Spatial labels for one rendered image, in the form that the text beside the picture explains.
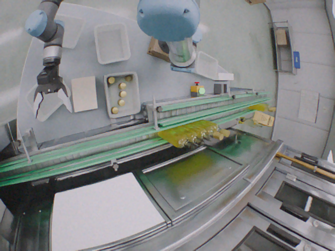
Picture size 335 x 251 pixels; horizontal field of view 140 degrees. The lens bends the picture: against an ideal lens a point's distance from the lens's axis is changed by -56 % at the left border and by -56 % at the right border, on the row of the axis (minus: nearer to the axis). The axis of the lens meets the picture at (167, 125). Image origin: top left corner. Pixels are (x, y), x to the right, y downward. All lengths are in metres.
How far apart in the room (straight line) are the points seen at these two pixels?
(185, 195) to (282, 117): 6.17
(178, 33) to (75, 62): 0.62
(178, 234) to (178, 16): 0.51
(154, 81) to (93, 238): 0.84
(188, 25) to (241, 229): 0.57
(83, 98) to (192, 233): 0.70
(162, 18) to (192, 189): 0.54
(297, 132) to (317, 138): 0.99
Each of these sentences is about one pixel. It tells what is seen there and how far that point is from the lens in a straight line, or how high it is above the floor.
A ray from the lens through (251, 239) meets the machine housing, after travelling 0.52.
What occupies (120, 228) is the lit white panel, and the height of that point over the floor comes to 1.27.
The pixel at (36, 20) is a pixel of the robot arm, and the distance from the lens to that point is 0.47.
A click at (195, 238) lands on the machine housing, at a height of 1.41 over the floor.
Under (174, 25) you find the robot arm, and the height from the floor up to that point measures 1.33.
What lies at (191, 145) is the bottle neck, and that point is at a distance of 0.60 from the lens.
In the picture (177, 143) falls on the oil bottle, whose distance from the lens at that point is 0.62.
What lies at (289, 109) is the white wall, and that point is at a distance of 6.39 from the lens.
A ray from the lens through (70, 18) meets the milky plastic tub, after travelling 0.83.
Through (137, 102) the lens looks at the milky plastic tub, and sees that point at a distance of 0.75.
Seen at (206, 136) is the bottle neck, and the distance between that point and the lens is 0.66.
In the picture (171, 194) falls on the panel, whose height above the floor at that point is 1.21.
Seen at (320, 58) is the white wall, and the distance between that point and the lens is 6.39.
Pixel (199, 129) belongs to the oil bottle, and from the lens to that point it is 0.69.
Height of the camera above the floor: 1.53
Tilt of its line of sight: 55 degrees down
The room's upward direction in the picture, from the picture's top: 115 degrees clockwise
